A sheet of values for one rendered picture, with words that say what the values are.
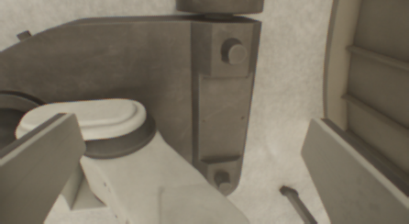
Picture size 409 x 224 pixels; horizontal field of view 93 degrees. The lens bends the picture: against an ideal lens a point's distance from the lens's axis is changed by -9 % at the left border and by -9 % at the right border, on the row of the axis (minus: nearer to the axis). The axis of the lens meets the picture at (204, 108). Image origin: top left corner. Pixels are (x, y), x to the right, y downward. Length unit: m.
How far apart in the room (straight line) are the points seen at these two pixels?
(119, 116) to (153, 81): 0.15
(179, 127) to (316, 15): 0.55
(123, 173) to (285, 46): 0.60
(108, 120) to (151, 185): 0.12
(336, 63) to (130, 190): 0.75
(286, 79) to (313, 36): 0.16
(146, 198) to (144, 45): 0.29
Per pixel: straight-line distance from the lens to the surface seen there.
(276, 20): 0.70
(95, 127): 0.36
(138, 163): 0.33
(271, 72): 0.74
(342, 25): 0.82
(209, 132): 0.53
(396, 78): 0.78
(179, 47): 0.46
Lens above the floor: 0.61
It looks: 59 degrees down
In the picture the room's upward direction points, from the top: 158 degrees clockwise
